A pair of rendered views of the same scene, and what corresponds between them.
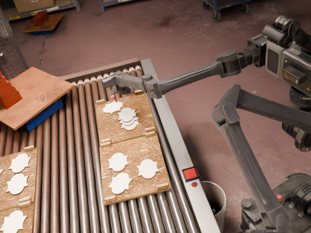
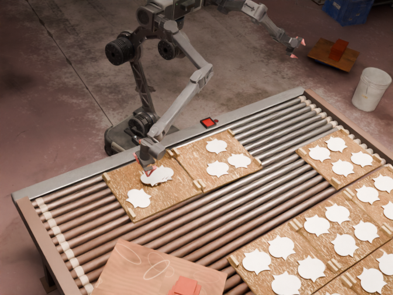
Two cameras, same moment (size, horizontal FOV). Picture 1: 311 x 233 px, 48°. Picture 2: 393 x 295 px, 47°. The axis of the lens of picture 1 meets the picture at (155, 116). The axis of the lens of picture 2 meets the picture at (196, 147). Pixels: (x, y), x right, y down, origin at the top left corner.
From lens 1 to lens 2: 2.98 m
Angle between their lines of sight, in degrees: 83
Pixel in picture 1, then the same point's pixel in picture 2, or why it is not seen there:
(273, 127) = (13, 172)
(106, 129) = (176, 194)
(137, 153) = (200, 158)
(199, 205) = (233, 116)
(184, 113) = not seen: outside the picture
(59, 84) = (121, 259)
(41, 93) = (147, 276)
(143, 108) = (134, 168)
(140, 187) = (235, 147)
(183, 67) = not seen: outside the picture
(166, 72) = not seen: outside the picture
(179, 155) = (189, 133)
